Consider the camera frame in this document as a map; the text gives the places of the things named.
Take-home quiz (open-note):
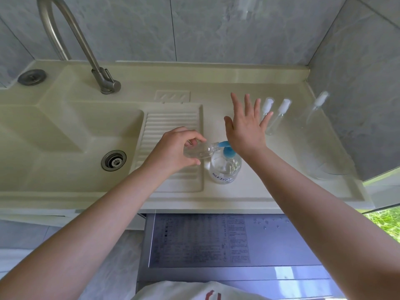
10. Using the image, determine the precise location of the person's right hand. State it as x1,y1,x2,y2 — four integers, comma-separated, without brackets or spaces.
223,92,274,160

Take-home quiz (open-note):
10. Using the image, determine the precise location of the person's left hand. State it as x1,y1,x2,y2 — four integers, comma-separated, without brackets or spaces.
140,126,208,175

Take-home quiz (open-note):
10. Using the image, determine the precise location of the small clear bottle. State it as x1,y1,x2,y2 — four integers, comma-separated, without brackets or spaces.
300,102,323,130
182,141,221,160
261,97,275,118
265,98,292,136

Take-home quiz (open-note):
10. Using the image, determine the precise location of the clear hand sanitizer pump bottle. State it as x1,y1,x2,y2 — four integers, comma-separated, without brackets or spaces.
209,141,242,185

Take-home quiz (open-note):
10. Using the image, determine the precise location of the person's left forearm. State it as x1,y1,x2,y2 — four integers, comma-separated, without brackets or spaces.
0,165,163,300

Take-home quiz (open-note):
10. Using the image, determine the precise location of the person's right forearm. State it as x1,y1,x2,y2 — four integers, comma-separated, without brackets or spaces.
247,146,400,300

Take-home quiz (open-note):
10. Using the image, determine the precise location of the person's white shirt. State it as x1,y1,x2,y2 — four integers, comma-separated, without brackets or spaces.
131,279,269,300

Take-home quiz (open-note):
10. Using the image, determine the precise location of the steel sink drain strainer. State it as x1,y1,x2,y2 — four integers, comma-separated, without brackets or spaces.
101,150,127,172

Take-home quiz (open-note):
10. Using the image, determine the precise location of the grey washing machine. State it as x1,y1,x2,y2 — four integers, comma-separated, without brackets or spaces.
136,213,344,300

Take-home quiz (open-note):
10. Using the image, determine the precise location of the cream sink with washboard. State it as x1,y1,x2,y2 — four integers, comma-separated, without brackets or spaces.
0,60,374,216

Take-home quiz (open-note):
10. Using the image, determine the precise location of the curved steel faucet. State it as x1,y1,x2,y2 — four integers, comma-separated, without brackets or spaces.
37,0,122,95

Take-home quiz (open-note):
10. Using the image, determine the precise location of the white cabinet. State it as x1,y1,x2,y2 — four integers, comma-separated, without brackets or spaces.
0,209,148,232

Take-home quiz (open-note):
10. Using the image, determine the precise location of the round steel hole cover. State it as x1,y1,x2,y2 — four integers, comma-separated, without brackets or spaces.
17,69,48,86

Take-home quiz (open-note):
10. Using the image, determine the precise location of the glass window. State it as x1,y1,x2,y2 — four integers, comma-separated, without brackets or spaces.
359,167,400,244

